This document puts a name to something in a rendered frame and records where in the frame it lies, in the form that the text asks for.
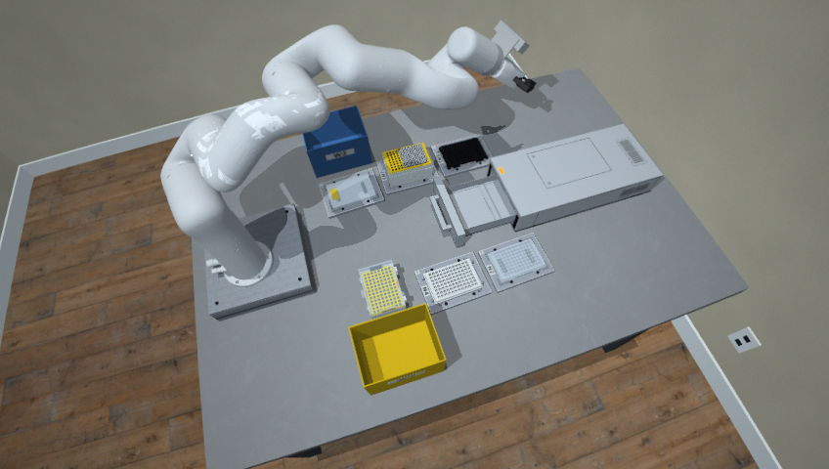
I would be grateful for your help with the yellow open-top bin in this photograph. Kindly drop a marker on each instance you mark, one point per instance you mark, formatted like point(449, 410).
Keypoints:
point(404, 344)

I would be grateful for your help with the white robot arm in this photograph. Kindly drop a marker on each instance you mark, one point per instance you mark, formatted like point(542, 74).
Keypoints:
point(215, 154)

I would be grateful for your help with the dark blue bin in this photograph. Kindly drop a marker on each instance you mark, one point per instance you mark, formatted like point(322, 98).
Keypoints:
point(338, 145)

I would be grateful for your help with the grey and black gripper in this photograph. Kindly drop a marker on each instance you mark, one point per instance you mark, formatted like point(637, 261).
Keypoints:
point(509, 72)

